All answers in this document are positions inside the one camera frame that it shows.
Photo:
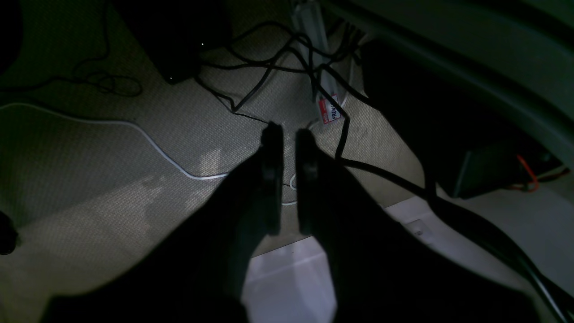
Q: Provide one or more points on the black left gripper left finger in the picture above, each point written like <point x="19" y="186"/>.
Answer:
<point x="197" y="272"/>

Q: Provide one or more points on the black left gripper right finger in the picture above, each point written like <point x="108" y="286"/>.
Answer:
<point x="381" y="273"/>

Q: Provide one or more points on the red white label tag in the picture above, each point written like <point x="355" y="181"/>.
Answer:
<point x="328" y="112"/>

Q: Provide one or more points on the aluminium table leg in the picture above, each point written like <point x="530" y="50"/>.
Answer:
<point x="307" y="19"/>

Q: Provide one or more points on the black box with orange wire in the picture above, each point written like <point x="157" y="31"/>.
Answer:
<point x="495" y="166"/>

